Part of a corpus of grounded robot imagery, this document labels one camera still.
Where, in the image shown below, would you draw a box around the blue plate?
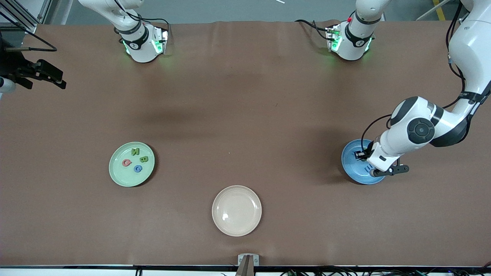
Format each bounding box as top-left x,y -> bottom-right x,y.
341,139 -> 388,185

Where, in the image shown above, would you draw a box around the light green plate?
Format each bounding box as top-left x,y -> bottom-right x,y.
109,141 -> 156,187

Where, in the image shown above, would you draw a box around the beige plate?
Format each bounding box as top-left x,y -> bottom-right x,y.
212,185 -> 262,237

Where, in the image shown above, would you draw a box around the thin white rod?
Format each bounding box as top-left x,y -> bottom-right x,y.
416,0 -> 449,21

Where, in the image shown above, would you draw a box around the brown table cover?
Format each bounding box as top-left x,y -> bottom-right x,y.
0,20 -> 491,267

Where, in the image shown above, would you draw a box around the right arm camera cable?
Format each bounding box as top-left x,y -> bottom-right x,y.
0,11 -> 58,52

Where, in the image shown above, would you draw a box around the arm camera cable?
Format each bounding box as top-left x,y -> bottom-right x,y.
361,0 -> 466,152
0,11 -> 58,52

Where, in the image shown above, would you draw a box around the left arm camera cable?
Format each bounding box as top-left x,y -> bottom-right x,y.
361,0 -> 466,152

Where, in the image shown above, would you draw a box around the aluminium frame profile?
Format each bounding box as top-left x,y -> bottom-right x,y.
0,0 -> 52,33

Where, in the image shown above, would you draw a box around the tangled black cables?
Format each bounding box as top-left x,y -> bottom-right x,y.
280,266 -> 491,276

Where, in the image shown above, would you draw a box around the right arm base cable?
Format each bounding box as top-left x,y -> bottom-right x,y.
127,10 -> 171,31

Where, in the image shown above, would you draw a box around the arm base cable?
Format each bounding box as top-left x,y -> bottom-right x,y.
295,18 -> 331,41
127,10 -> 171,31

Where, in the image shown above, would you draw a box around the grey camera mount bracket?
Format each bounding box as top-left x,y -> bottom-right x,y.
237,254 -> 260,276

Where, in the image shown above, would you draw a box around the left arm base cable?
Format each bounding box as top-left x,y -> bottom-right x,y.
295,18 -> 331,41

